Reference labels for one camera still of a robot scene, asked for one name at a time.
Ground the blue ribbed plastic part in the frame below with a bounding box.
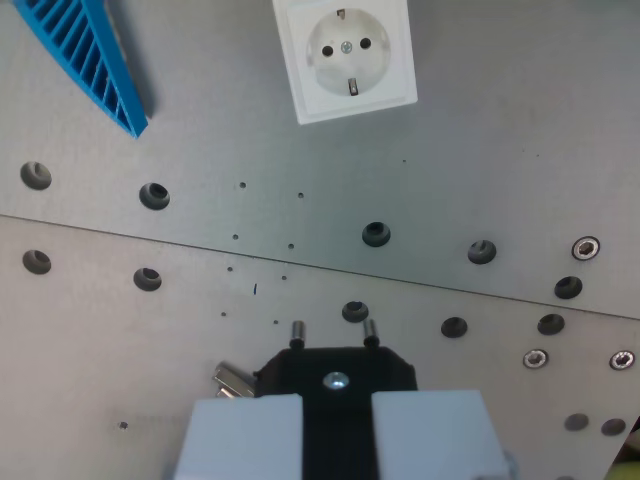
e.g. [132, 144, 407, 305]
[13, 0, 150, 139]

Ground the white wall socket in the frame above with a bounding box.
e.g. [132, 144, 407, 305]
[271, 0, 419, 126]

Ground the black power plug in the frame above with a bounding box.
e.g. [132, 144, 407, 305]
[253, 319, 419, 480]

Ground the silver metal block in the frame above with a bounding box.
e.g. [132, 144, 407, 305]
[212, 361, 258, 400]

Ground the silver hex socket screw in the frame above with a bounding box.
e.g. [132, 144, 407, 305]
[571, 234, 602, 261]
[522, 348, 550, 370]
[608, 350, 637, 372]

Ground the yellow-green object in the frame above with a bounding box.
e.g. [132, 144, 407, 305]
[602, 414, 640, 480]

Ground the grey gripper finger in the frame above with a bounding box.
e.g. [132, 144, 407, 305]
[371, 389, 512, 480]
[167, 393, 305, 480]

